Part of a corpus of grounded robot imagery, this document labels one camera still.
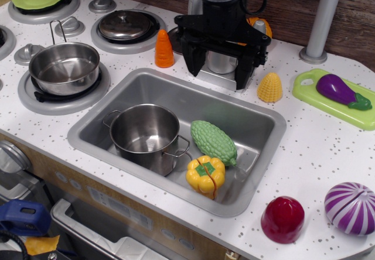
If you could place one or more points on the grey oven door handle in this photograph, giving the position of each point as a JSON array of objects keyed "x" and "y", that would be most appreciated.
[{"x": 106, "y": 235}]

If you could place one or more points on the purple toy eggplant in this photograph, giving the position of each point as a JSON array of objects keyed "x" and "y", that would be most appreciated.
[{"x": 334, "y": 88}]

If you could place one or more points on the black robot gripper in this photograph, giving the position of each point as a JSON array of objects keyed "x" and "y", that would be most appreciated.
[{"x": 222, "y": 28}]

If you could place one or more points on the green toy bitter gourd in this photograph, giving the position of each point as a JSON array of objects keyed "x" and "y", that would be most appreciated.
[{"x": 214, "y": 142}]

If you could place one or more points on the orange toy pumpkin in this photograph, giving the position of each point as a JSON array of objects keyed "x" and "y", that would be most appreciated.
[{"x": 261, "y": 25}]

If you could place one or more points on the back grey stove burner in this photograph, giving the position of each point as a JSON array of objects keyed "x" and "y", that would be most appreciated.
[{"x": 60, "y": 13}]

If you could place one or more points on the yellow cloth piece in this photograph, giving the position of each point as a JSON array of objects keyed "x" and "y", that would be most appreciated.
[{"x": 41, "y": 245}]

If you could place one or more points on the red toy apple half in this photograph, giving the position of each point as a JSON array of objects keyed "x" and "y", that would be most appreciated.
[{"x": 283, "y": 219}]

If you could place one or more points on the left edge grey burner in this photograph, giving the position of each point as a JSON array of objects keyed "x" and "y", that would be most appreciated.
[{"x": 9, "y": 42}]

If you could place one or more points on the front grey stove burner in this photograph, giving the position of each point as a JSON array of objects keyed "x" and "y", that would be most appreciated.
[{"x": 27, "y": 90}]

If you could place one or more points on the grey toy sink basin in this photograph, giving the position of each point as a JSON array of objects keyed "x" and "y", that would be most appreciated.
[{"x": 256, "y": 132}]

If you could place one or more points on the grey support pole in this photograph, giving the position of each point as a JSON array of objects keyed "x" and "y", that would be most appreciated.
[{"x": 314, "y": 52}]

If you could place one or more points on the grey stove knob middle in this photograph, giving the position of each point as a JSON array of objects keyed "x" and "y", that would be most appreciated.
[{"x": 69, "y": 27}]

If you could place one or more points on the purple striped toy onion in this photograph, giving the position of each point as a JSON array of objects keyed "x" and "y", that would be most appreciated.
[{"x": 349, "y": 206}]

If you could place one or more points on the orange toy carrot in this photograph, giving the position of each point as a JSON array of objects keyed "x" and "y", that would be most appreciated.
[{"x": 163, "y": 50}]

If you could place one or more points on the blue clamp tool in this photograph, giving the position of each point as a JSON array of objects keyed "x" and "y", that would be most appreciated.
[{"x": 25, "y": 218}]

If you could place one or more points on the yellow toy bell pepper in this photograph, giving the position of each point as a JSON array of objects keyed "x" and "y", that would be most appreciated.
[{"x": 206, "y": 175}]

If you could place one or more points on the grey stove knob back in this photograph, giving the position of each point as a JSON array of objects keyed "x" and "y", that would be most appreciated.
[{"x": 102, "y": 6}]

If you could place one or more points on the steel pan with handle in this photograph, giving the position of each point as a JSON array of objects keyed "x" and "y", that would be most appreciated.
[{"x": 66, "y": 68}]

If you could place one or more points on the green plastic cutting board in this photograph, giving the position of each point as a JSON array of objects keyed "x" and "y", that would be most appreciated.
[{"x": 304, "y": 89}]

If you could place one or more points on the grey round side knob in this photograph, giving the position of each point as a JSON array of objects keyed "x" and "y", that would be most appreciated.
[{"x": 13, "y": 160}]

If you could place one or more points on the yellow toy corn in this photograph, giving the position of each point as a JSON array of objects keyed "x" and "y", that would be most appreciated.
[{"x": 270, "y": 88}]

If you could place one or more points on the middle grey stove burner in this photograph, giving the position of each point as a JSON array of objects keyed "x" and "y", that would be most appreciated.
[{"x": 133, "y": 46}]

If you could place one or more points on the steel pot lid on burner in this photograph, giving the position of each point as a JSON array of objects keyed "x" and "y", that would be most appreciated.
[{"x": 124, "y": 25}]

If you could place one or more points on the grey stove knob front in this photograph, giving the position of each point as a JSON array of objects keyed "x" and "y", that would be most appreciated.
[{"x": 24, "y": 55}]

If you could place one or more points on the flat steel lid on counter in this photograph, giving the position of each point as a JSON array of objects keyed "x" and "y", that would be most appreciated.
[{"x": 174, "y": 39}]

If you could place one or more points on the grey stove knob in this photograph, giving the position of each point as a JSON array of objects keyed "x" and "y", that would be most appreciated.
[
  {"x": 69, "y": 27},
  {"x": 24, "y": 55},
  {"x": 102, "y": 6}
]

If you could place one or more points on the silver toy faucet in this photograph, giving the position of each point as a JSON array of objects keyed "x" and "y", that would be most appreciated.
[{"x": 220, "y": 69}]

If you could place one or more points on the grey stove burner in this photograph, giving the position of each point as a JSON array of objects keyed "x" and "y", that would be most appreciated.
[
  {"x": 133, "y": 46},
  {"x": 60, "y": 13},
  {"x": 27, "y": 90}
]

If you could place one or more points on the steel pot with handles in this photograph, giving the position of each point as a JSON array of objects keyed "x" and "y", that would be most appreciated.
[{"x": 148, "y": 135}]

